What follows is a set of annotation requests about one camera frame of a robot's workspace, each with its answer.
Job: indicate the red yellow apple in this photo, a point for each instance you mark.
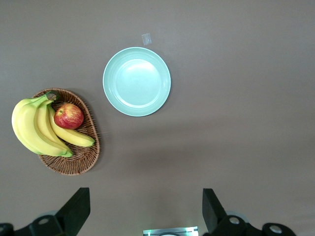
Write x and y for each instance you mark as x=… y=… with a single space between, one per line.
x=69 y=116

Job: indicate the yellow banana bunch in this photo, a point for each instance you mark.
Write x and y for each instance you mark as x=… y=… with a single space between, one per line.
x=32 y=127

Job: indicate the small clear tape piece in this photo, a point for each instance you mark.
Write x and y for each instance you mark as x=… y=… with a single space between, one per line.
x=146 y=39

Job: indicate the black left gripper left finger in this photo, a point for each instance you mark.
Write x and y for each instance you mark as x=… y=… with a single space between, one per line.
x=71 y=214

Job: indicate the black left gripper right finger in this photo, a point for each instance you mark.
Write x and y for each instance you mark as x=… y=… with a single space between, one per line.
x=214 y=214

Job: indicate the brown wicker basket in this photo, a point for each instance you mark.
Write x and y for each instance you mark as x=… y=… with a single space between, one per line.
x=81 y=157

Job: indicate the light green round plate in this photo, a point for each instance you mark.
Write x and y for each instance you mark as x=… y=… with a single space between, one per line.
x=136 y=81

